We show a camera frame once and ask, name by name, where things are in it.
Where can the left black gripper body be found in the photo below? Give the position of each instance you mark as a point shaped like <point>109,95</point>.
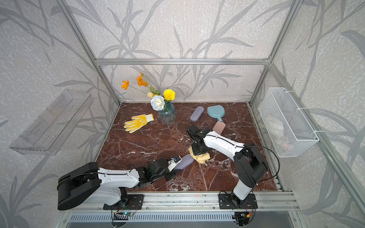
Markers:
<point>168,176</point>

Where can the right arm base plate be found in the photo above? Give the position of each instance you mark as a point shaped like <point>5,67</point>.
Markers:
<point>231,201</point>

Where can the yellow work glove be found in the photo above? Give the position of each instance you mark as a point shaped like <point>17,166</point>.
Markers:
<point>138,122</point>

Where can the aluminium mounting rail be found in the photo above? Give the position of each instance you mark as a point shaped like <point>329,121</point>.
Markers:
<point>209,201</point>

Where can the teal hand mirror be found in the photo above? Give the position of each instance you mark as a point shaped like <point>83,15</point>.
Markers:
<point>216,111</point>

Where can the white wire mesh basket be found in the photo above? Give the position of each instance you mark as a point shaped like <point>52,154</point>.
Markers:
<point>289,130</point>

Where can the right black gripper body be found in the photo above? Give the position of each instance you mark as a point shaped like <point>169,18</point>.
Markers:
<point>197,151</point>

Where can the yellow microfiber cloth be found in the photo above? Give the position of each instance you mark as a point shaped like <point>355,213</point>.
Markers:
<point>199,158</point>

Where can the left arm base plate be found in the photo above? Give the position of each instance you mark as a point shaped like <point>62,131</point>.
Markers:
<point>131,201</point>

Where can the glass vase with flowers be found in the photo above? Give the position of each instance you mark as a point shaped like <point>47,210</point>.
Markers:
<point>160,102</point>

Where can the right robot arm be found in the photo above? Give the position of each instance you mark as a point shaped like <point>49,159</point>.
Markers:
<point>249,162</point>

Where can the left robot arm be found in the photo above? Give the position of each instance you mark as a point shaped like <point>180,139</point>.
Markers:
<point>92,184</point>

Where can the pink eyeglass case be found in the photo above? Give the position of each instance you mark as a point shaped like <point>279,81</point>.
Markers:
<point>219,127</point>

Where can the clear acrylic wall shelf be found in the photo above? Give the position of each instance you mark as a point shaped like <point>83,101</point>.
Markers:
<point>46,135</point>

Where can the lavender eyeglass case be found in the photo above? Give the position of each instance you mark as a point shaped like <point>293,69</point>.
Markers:
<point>195,116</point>
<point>184,163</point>

